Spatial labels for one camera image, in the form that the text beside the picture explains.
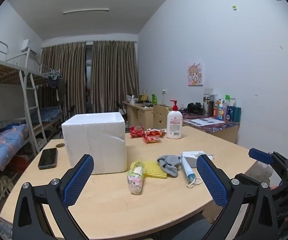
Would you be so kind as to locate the pale slippers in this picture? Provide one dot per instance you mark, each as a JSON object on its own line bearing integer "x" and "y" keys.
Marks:
{"x": 3, "y": 186}

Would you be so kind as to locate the white air conditioner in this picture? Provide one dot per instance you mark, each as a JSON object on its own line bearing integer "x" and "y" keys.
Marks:
{"x": 26, "y": 45}

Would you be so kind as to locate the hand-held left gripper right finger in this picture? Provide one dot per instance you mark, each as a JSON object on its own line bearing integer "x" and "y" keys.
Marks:
{"x": 212, "y": 180}

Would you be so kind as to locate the green cap bottle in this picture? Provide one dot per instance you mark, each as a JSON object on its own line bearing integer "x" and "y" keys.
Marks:
{"x": 226, "y": 100}

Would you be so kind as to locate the black folding chair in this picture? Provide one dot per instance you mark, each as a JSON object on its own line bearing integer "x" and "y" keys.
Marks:
{"x": 71, "y": 111}

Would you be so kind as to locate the blue hanging garment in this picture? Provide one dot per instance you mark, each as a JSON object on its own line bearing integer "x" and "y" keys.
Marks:
{"x": 52, "y": 83}

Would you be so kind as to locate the desk with patterned cover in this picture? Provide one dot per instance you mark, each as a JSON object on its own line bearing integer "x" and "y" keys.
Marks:
{"x": 224, "y": 130}

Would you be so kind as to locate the blue carton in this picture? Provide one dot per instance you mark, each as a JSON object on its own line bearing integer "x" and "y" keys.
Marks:
{"x": 229, "y": 113}

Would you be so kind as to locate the yellow item on desk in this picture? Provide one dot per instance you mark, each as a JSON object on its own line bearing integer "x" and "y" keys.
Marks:
{"x": 143, "y": 97}

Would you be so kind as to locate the red bag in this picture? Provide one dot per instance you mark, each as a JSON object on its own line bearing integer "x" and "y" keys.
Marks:
{"x": 19, "y": 163}

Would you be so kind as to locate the blue face mask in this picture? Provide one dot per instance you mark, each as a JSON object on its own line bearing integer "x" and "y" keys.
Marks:
{"x": 187, "y": 171}

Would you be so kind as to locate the red orange carton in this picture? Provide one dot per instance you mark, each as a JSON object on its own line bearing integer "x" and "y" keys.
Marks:
{"x": 215, "y": 109}

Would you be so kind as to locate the printed paper sheets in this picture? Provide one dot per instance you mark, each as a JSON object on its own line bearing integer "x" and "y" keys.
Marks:
{"x": 204, "y": 121}

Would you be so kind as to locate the white wall switches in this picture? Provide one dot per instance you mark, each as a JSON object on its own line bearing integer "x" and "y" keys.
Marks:
{"x": 209, "y": 90}

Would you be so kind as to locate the grey sock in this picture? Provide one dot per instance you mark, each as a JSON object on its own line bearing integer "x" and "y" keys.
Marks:
{"x": 170, "y": 165}

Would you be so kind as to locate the black tripod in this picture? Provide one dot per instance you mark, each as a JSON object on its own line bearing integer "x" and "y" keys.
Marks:
{"x": 120, "y": 110}

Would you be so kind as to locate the dark hanging shirt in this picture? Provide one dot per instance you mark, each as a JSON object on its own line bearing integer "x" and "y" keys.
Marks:
{"x": 62, "y": 91}

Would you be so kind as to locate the wooden smiley face chair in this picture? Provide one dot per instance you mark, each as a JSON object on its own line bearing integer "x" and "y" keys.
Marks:
{"x": 160, "y": 117}

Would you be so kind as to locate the brown curtain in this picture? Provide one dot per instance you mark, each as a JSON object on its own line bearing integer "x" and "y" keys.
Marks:
{"x": 114, "y": 75}
{"x": 64, "y": 80}

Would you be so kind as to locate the ceiling tube light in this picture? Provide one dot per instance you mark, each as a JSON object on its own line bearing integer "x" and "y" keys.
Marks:
{"x": 86, "y": 11}

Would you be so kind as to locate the blue plaid bedding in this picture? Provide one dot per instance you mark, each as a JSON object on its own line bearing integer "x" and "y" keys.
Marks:
{"x": 48, "y": 113}

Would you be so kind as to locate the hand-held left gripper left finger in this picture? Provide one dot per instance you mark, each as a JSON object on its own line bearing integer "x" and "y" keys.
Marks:
{"x": 77, "y": 180}

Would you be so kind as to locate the cartoon wall poster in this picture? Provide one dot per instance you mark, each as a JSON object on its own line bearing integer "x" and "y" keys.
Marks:
{"x": 195, "y": 74}

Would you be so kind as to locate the dark thermos flask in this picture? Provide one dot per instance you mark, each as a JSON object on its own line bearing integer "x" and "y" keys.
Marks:
{"x": 206, "y": 105}

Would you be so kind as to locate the white foam box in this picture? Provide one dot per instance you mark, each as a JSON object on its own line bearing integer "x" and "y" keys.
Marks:
{"x": 94, "y": 142}

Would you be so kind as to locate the blue orange quilt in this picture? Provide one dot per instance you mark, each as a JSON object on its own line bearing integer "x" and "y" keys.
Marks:
{"x": 6, "y": 145}

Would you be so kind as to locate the black smartphone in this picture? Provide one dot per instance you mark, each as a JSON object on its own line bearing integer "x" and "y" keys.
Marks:
{"x": 48, "y": 158}

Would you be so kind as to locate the black headphones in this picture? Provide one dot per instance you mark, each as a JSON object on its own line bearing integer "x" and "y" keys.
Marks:
{"x": 194, "y": 108}

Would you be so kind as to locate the teal tumbler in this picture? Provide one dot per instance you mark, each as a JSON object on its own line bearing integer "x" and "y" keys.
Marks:
{"x": 236, "y": 114}

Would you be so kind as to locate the light wooden desk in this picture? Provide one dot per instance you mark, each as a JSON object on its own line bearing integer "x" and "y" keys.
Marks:
{"x": 144, "y": 115}

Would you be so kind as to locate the grey carton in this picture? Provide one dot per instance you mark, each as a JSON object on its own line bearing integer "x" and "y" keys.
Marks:
{"x": 214, "y": 98}

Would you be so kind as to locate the plastic clothes hanger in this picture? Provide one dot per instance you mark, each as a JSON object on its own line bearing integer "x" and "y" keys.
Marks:
{"x": 52, "y": 74}

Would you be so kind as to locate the white lotion pump bottle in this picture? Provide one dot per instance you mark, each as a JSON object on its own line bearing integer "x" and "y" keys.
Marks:
{"x": 174, "y": 125}

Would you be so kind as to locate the white cloth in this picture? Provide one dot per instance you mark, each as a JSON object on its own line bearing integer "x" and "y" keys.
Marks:
{"x": 199, "y": 154}

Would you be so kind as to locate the yellow foam net sleeve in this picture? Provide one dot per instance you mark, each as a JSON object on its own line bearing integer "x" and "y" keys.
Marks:
{"x": 154, "y": 170}

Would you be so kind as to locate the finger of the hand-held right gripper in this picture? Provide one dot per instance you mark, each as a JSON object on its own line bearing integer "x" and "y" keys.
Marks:
{"x": 260, "y": 155}
{"x": 286, "y": 187}

